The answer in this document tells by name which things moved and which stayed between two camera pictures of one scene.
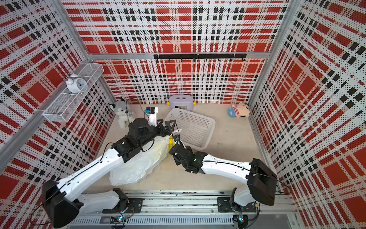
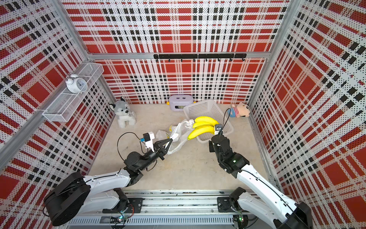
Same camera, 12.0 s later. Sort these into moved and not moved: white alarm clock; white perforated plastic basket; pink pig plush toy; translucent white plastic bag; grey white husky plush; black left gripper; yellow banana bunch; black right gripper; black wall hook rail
Moved: translucent white plastic bag; white perforated plastic basket; yellow banana bunch; black left gripper; black right gripper
Not moved: grey white husky plush; pink pig plush toy; black wall hook rail; white alarm clock
